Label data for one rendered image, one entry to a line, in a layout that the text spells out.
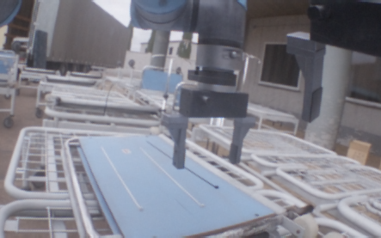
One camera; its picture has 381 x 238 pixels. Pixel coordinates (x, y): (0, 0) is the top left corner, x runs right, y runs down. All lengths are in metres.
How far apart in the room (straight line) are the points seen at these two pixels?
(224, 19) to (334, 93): 4.31
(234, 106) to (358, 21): 0.35
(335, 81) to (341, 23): 4.50
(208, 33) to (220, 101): 0.13
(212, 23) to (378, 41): 0.33
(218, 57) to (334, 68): 4.33
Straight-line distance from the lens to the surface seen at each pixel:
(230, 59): 0.52
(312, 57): 0.32
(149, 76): 4.83
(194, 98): 0.51
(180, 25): 0.52
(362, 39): 0.28
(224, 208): 0.63
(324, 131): 4.77
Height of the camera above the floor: 0.83
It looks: 8 degrees down
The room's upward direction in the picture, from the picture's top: 10 degrees clockwise
